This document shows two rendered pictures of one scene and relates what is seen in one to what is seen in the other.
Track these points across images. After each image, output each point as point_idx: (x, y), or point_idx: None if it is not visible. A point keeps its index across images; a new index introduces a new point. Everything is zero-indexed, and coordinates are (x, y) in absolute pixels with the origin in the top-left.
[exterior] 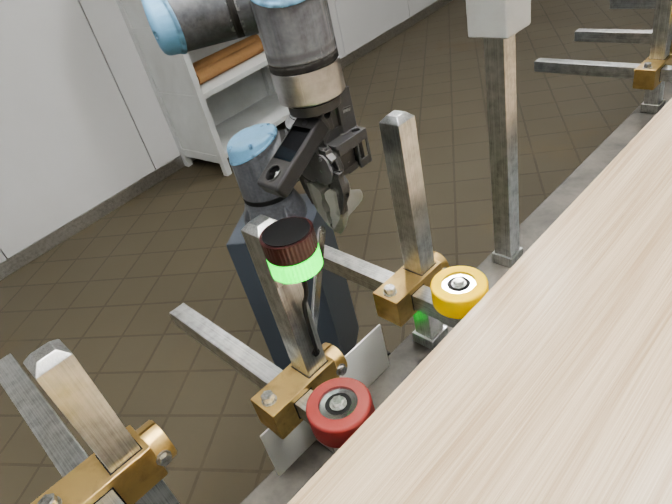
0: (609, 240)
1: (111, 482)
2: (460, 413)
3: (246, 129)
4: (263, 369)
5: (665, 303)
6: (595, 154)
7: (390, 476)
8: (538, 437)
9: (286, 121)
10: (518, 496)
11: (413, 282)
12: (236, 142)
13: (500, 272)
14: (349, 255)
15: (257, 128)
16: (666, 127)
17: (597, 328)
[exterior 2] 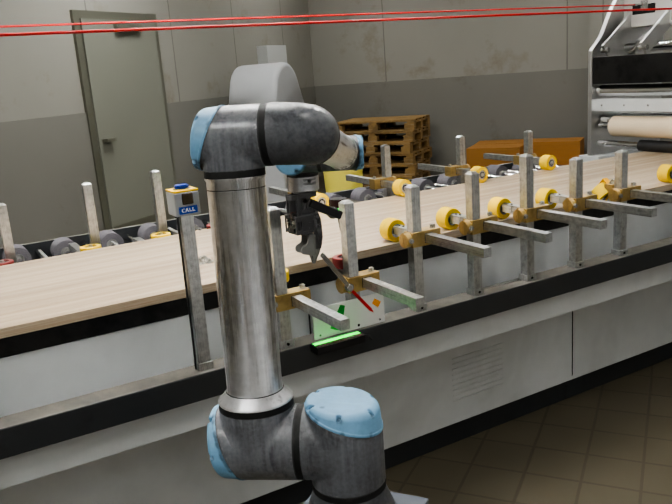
0: (204, 276)
1: None
2: (307, 255)
3: (344, 412)
4: (372, 279)
5: None
6: (36, 417)
7: (336, 250)
8: (291, 252)
9: (289, 393)
10: None
11: (288, 289)
12: (362, 397)
13: (217, 362)
14: (309, 304)
15: (329, 406)
16: (90, 305)
17: None
